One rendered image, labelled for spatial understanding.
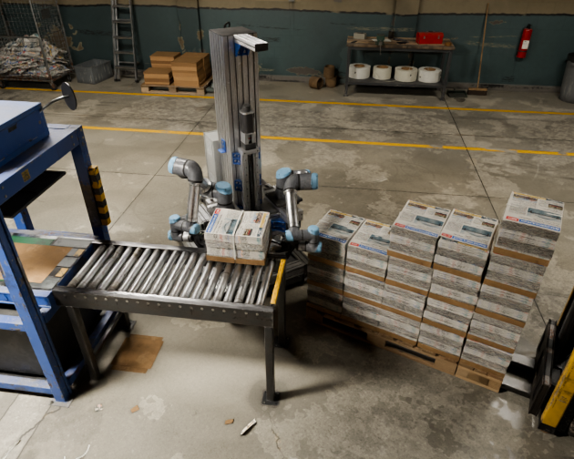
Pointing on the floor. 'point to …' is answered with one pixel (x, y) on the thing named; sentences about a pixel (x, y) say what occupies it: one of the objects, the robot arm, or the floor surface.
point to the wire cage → (29, 56)
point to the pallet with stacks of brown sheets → (178, 73)
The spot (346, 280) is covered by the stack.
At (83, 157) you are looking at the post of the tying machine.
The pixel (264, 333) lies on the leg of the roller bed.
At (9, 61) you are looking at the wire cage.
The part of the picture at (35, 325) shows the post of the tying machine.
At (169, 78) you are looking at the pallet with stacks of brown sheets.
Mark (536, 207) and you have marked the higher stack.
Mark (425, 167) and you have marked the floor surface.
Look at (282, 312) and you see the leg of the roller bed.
